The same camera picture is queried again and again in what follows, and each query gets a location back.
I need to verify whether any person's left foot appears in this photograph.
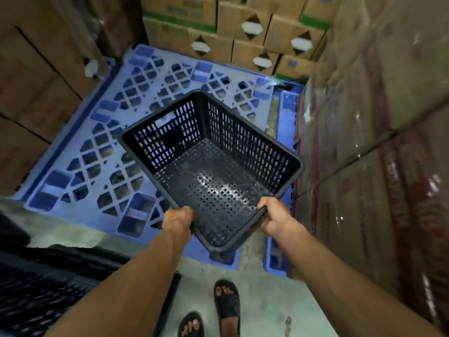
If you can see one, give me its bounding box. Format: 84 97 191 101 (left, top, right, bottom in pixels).
180 318 202 337

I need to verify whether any black sandal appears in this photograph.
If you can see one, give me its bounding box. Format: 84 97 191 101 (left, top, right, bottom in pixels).
177 311 205 337
214 279 241 337

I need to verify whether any stack of plain brown cartons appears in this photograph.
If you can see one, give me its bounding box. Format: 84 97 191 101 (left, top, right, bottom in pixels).
0 0 146 197

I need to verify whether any person's right forearm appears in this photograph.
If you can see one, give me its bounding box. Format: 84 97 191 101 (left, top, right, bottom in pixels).
276 223 447 337

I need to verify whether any shrink-wrapped carton stack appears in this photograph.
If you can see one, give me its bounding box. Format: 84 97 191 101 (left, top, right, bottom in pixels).
290 0 449 335

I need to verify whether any person's left hand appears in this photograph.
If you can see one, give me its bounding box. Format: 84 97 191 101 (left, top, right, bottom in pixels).
162 206 195 240

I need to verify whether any stack of printed cardboard cartons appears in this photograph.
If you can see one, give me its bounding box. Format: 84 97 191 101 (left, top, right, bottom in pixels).
140 0 342 84

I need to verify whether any person's right hand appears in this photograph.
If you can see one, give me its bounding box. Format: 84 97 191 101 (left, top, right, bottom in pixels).
256 197 299 240

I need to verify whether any large blue plastic pallet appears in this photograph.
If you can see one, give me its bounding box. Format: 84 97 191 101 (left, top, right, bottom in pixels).
14 44 275 271

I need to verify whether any blue pallet under wrapped cartons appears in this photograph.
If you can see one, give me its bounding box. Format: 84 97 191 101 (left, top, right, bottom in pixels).
262 83 304 278

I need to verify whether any person's left forearm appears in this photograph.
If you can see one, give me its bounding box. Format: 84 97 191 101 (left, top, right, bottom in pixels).
44 231 192 337

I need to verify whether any black perforated plastic basket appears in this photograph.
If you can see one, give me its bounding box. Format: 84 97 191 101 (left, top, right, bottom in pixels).
117 90 304 254

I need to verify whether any white torn paper piece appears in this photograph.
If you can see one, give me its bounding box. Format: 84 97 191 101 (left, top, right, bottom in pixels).
84 59 100 79

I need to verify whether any person's foot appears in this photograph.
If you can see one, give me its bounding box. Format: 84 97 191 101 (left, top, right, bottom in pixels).
216 286 240 337
180 318 202 337

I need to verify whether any person's right foot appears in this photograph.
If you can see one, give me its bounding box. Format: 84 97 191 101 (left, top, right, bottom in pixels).
216 286 240 337

